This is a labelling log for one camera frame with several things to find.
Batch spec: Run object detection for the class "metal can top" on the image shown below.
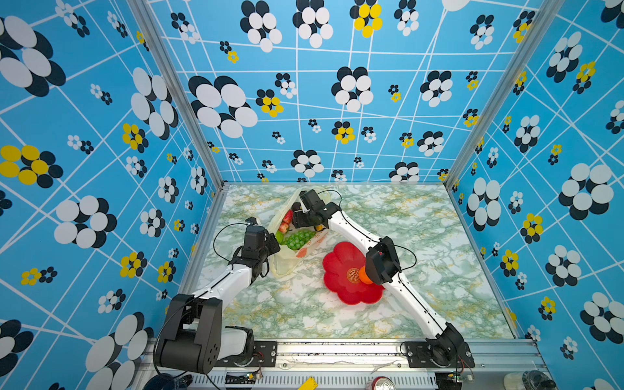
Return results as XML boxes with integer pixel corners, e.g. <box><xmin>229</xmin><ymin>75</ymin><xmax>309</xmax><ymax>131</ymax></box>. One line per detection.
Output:
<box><xmin>365</xmin><ymin>376</ymin><xmax>397</xmax><ymax>390</ymax></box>

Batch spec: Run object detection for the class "aluminium corner post right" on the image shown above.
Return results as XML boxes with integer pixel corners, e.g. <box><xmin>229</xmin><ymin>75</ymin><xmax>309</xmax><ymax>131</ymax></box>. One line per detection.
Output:
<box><xmin>445</xmin><ymin>0</ymin><xmax>565</xmax><ymax>193</ymax></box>

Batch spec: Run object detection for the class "orange tangerine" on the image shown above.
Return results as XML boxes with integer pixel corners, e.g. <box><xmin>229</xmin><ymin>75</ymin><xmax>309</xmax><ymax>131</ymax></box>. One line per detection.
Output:
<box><xmin>358</xmin><ymin>267</ymin><xmax>374</xmax><ymax>285</ymax></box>

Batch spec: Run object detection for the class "translucent printed plastic bag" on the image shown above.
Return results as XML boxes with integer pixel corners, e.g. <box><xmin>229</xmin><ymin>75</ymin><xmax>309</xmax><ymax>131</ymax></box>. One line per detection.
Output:
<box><xmin>267</xmin><ymin>188</ymin><xmax>328</xmax><ymax>279</ymax></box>

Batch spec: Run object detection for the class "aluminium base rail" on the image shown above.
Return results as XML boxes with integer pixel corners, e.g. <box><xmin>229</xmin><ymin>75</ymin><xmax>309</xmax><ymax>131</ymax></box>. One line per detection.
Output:
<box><xmin>131</xmin><ymin>337</ymin><xmax>554</xmax><ymax>390</ymax></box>

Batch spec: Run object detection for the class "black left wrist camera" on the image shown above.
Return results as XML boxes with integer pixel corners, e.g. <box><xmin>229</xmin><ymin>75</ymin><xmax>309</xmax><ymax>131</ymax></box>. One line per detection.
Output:
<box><xmin>241</xmin><ymin>217</ymin><xmax>268</xmax><ymax>261</ymax></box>

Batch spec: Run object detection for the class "red fruit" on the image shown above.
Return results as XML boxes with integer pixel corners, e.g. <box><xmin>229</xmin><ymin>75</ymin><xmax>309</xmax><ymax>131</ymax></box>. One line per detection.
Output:
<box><xmin>282</xmin><ymin>210</ymin><xmax>293</xmax><ymax>224</ymax></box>

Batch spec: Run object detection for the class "aluminium corner post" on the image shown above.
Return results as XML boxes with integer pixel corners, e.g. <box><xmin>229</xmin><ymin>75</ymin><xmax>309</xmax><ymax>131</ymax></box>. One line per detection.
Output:
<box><xmin>445</xmin><ymin>0</ymin><xmax>565</xmax><ymax>193</ymax></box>
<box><xmin>128</xmin><ymin>0</ymin><xmax>224</xmax><ymax>193</ymax></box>

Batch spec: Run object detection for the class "yellow tag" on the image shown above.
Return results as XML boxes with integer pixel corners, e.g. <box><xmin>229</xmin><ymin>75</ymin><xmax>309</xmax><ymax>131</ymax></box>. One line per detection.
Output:
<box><xmin>298</xmin><ymin>377</ymin><xmax>319</xmax><ymax>390</ymax></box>

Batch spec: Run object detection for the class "green grape bunch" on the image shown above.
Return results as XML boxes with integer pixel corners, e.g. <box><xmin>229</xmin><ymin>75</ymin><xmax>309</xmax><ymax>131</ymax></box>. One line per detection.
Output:
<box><xmin>284</xmin><ymin>230</ymin><xmax>316</xmax><ymax>251</ymax></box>

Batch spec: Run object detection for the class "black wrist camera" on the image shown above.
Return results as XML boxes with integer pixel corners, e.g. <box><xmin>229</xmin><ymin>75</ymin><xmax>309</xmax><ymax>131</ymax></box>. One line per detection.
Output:
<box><xmin>299</xmin><ymin>189</ymin><xmax>326</xmax><ymax>211</ymax></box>
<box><xmin>241</xmin><ymin>217</ymin><xmax>268</xmax><ymax>261</ymax></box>

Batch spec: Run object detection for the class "aluminium corner post left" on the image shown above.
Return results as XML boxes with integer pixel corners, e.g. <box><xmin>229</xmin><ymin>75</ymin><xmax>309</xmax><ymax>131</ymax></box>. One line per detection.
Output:
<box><xmin>128</xmin><ymin>0</ymin><xmax>224</xmax><ymax>193</ymax></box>

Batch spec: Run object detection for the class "red flower-shaped plate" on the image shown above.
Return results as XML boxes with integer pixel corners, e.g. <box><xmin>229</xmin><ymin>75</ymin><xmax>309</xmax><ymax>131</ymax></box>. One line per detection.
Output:
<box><xmin>323</xmin><ymin>241</ymin><xmax>384</xmax><ymax>306</ymax></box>

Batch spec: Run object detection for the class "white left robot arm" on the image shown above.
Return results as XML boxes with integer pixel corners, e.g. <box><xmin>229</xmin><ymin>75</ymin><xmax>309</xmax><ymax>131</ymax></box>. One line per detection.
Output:
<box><xmin>153</xmin><ymin>226</ymin><xmax>280</xmax><ymax>374</ymax></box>

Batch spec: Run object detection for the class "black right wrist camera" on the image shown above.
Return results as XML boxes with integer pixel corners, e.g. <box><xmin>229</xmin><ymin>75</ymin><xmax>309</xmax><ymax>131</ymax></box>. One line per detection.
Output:
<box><xmin>299</xmin><ymin>189</ymin><xmax>326</xmax><ymax>211</ymax></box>

